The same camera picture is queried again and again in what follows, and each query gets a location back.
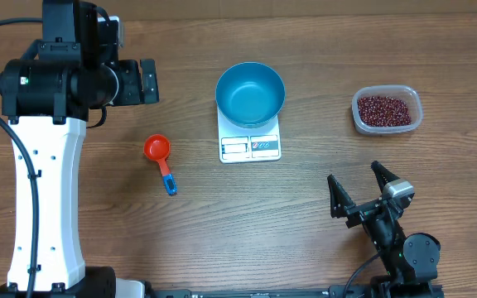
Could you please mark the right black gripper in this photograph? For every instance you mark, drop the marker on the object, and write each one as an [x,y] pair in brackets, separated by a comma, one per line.
[365,209]

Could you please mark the red adzuki beans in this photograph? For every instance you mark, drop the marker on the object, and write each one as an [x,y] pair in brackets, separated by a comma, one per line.
[383,111]

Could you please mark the red measuring scoop blue handle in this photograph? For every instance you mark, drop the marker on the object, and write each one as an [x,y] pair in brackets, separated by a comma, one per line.
[157,148]

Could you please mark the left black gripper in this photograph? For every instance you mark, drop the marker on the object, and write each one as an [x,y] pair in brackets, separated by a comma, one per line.
[149,81]

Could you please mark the blue metal bowl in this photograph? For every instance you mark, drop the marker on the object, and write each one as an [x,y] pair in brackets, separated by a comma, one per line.
[250,94]

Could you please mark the white digital kitchen scale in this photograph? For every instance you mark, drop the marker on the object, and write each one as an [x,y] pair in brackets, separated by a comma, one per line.
[240,145]

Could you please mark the clear plastic bean container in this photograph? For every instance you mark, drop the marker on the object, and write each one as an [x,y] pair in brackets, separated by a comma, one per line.
[403,92]

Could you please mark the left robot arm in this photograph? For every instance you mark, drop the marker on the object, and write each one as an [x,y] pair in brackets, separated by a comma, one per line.
[46,98]

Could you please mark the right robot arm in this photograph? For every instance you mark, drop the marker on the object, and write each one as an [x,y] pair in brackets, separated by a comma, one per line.
[410,261]

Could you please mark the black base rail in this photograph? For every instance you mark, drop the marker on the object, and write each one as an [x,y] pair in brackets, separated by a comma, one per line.
[259,294]

